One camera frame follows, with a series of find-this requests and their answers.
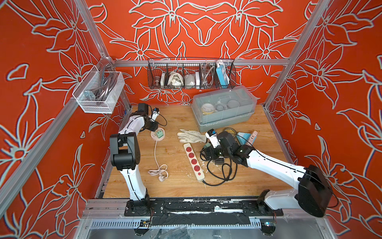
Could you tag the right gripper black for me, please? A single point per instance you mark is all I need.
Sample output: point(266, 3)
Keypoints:
point(210, 149)

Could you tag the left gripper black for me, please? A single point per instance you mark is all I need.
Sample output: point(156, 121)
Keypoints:
point(154, 125)

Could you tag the black charger plug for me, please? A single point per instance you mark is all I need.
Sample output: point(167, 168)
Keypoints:
point(219, 161)

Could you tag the round pink socket hub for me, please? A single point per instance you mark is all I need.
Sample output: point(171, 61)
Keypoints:
point(154, 136)

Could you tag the white power strip red sockets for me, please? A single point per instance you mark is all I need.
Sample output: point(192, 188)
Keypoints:
point(200, 176)

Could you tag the small green plug adapter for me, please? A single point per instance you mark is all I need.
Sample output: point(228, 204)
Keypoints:
point(160, 133)

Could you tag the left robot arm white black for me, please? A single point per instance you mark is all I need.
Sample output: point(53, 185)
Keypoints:
point(125, 153)

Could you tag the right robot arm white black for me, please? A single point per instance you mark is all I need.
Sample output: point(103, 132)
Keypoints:
point(310, 190)

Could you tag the white work glove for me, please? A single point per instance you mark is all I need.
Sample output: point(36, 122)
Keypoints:
point(191, 136)

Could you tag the roll of brown tape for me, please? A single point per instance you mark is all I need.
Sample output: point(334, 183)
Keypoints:
point(231, 131)

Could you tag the blue triangular power strip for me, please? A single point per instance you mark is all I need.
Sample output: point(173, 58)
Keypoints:
point(246, 138)

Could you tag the translucent grey storage box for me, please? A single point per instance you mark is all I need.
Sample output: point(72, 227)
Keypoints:
point(222, 108)

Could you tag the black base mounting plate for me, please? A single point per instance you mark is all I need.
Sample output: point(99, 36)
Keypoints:
point(248, 206)

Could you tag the blue power strip in basket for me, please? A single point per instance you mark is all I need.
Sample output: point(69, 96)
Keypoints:
point(221, 73)

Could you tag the clear plastic wall bin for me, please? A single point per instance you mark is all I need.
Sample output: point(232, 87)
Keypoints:
point(99, 91)

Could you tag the black wire wall basket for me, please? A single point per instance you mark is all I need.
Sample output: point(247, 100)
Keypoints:
point(188, 73)

